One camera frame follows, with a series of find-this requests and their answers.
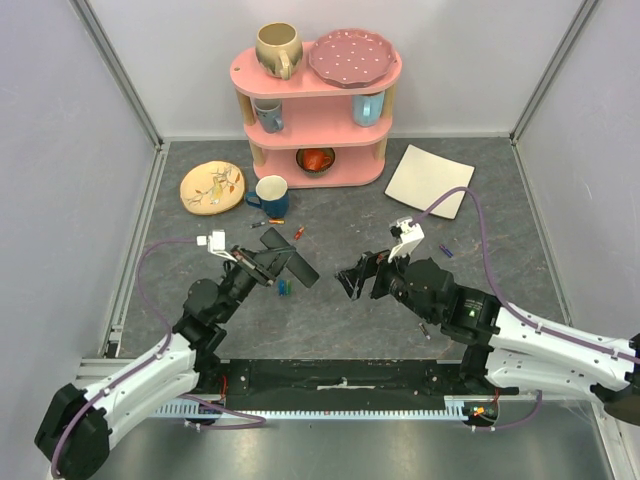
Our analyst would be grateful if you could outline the red battery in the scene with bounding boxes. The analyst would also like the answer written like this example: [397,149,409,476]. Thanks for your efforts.
[294,226,305,241]

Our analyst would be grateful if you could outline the pink dotted plate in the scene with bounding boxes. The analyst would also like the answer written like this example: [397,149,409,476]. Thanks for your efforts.
[308,28,398,89]

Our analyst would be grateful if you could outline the pink three-tier shelf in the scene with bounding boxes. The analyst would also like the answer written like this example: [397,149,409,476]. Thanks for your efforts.
[230,48,402,189]

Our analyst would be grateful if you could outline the light blue mug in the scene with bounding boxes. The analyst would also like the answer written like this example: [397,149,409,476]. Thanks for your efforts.
[352,91,385,127]

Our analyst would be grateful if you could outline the purple-blue battery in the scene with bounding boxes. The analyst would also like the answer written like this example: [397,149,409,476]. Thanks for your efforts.
[439,244,453,258]

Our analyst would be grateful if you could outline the dark blue mug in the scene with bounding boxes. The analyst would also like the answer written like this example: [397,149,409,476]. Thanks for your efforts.
[244,175,289,219]

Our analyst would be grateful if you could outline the grey pink-tip battery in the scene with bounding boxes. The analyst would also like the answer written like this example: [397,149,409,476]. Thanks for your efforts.
[418,323,431,340]

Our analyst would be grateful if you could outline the dark patterned bowl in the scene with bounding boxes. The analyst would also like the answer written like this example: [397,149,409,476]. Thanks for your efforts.
[296,147,335,177]

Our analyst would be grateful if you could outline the red cup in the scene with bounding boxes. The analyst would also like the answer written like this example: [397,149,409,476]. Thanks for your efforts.
[302,149,332,172]

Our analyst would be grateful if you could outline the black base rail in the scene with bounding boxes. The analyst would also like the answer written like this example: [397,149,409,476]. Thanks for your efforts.
[189,359,519,413]

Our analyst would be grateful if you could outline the yellow bird-pattern plate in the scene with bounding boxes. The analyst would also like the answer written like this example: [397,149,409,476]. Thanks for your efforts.
[179,160,247,216]

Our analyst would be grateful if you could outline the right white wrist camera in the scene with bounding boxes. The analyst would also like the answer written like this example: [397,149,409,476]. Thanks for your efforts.
[388,217,424,263]

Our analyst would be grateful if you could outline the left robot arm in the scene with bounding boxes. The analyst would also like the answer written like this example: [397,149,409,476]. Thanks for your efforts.
[34,240,298,479]

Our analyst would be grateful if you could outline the grey-blue mug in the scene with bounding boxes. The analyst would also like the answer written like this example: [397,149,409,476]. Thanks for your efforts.
[253,98,284,134]

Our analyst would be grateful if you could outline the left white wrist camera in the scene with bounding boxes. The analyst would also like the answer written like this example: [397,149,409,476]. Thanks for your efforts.
[196,230,235,261]

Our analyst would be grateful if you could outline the white square plate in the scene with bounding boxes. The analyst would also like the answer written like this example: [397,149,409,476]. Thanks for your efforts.
[384,145,475,212]

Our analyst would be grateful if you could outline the beige ceramic mug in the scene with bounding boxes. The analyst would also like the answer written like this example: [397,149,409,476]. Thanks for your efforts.
[255,22,304,81]

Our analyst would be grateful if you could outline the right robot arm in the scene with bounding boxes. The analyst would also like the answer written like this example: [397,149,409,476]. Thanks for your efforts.
[335,251,639,425]

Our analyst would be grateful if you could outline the black remote control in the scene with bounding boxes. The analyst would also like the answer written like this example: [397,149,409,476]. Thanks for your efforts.
[260,228,320,288]

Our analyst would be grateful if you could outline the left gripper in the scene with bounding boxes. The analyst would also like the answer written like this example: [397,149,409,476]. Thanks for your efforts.
[217,244,296,323]

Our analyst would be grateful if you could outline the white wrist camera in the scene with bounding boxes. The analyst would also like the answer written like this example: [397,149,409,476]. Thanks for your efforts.
[388,217,424,263]
[196,230,235,261]

